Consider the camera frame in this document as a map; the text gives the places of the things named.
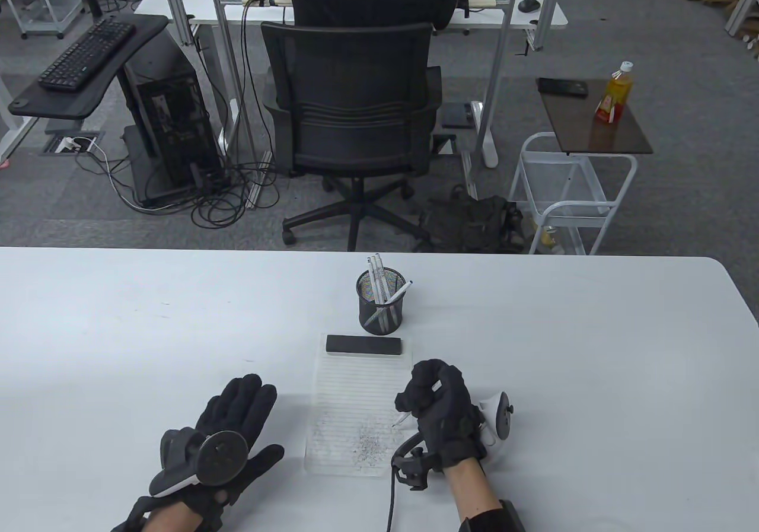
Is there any black mesh pen holder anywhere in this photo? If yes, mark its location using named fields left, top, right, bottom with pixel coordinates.
left=356, top=267, right=408, bottom=336

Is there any lined paper sheet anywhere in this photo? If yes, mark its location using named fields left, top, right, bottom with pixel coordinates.
left=304, top=333, right=414, bottom=478

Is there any dark brown board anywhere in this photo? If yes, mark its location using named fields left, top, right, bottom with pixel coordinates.
left=537, top=77, right=654, bottom=156

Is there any person's right hand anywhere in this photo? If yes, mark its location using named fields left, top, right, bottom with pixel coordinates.
left=394, top=359, right=490, bottom=473

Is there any person's left hand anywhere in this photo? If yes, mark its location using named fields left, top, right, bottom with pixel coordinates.
left=172, top=376, right=285, bottom=524

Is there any white mechanical pencil blue cap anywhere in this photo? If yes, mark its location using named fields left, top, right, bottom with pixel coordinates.
left=363, top=281, right=414, bottom=326
left=378, top=254, right=399, bottom=325

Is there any yellow drink bottle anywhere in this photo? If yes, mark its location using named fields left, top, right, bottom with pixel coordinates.
left=594, top=61, right=634, bottom=125

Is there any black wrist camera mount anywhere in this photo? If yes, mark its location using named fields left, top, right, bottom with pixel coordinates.
left=390, top=434, right=432, bottom=492
left=110, top=495, right=160, bottom=532

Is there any black armband with battery box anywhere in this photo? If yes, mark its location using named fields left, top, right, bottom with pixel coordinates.
left=458, top=499, right=527, bottom=532

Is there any black rectangular block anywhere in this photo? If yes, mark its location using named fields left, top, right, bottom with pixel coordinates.
left=326, top=335, right=403, bottom=356

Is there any black keyboard tray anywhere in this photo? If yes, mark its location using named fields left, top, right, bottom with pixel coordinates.
left=8, top=14, right=171, bottom=121

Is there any white mechanical pencil green cap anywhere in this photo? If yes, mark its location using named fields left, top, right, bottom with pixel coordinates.
left=391, top=380, right=444, bottom=428

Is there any black keyboard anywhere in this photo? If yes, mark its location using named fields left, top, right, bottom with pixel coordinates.
left=37, top=18, right=137, bottom=93

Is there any white wire cart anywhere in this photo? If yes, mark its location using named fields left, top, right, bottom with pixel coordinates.
left=509, top=132, right=639, bottom=256

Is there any grey floor socket box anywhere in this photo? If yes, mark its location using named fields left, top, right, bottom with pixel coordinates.
left=40, top=130, right=106, bottom=157

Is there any black smartphone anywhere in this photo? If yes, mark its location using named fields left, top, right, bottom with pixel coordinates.
left=537, top=77, right=589, bottom=98

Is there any tangle of black cables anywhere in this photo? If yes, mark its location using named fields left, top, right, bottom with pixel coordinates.
left=74, top=0, right=297, bottom=228

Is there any black desk clamp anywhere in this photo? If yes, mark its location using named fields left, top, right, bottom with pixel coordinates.
left=515, top=19, right=539, bottom=57

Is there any black backpack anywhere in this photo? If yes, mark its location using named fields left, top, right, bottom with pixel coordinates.
left=415, top=185, right=525, bottom=254

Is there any black computer tower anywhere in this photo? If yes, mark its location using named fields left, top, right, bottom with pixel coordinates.
left=122, top=34, right=226, bottom=200

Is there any person's left forearm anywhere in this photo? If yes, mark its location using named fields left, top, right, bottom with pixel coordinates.
left=142, top=499, right=208, bottom=532

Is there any grey white hand controller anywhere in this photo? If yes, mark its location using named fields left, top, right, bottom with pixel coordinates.
left=474, top=391, right=514, bottom=470
left=148, top=428, right=250, bottom=497

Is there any aluminium frame post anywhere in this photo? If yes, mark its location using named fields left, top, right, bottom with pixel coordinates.
left=203, top=0, right=245, bottom=141
left=530, top=0, right=565, bottom=52
left=468, top=0, right=524, bottom=169
left=157, top=0, right=197, bottom=46

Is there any black mesh office chair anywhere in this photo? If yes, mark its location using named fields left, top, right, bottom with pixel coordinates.
left=261, top=21, right=444, bottom=252

